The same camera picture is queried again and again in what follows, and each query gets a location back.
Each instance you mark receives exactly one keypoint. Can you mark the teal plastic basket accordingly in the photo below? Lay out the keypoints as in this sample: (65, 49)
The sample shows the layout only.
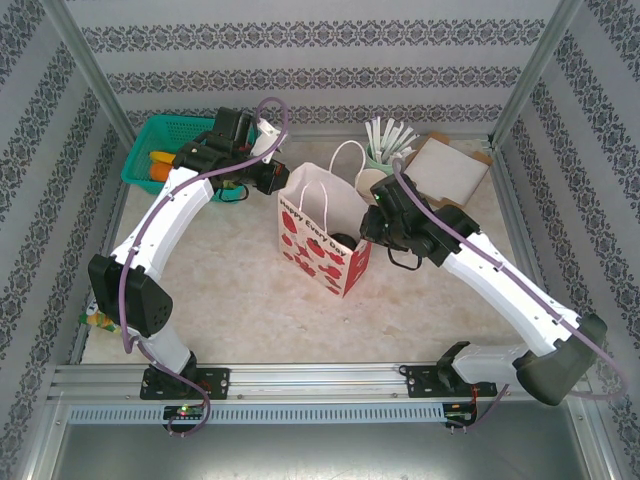
(145, 150)

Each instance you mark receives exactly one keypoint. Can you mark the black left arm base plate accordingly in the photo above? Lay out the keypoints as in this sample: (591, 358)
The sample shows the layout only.
(215, 382)

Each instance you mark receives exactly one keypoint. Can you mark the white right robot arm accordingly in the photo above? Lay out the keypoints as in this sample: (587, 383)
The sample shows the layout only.
(500, 285)

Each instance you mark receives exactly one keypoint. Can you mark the orange toy fruit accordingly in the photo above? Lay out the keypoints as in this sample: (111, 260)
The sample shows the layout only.
(159, 171)

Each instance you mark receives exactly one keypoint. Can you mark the yellow toy banana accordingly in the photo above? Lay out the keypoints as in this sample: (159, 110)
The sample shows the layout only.
(162, 157)

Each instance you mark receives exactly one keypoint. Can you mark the white red-print paper gift bag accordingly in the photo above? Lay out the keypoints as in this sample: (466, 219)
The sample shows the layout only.
(310, 250)

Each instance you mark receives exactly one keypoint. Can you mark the brown cardboard tray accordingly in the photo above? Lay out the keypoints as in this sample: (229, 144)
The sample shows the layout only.
(480, 165)

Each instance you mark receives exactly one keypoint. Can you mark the small circuit board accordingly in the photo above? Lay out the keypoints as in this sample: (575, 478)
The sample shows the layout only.
(460, 417)
(185, 412)

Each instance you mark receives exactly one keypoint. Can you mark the aluminium cage frame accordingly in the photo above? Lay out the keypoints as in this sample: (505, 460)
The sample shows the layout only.
(85, 65)

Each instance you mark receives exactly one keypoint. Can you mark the black coffee cup lid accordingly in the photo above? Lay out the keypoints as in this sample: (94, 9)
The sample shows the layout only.
(344, 241)

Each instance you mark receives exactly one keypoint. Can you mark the green snack packet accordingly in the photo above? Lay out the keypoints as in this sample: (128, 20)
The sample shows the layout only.
(102, 320)

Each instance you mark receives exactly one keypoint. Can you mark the mint green canister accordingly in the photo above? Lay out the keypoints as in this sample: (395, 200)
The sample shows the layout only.
(374, 161)

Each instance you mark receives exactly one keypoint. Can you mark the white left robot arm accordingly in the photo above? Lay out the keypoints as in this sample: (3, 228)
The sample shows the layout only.
(165, 225)

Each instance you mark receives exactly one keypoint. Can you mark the aluminium mounting rail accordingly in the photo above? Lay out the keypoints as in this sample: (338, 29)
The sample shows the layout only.
(310, 380)

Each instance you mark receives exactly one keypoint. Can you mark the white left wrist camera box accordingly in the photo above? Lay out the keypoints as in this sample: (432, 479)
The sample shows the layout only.
(265, 137)

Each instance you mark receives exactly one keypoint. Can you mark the white wrapped straw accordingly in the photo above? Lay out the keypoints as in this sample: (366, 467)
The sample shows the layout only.
(389, 134)
(377, 132)
(370, 135)
(407, 140)

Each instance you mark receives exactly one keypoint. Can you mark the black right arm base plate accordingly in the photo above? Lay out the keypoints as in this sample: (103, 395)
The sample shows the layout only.
(420, 382)

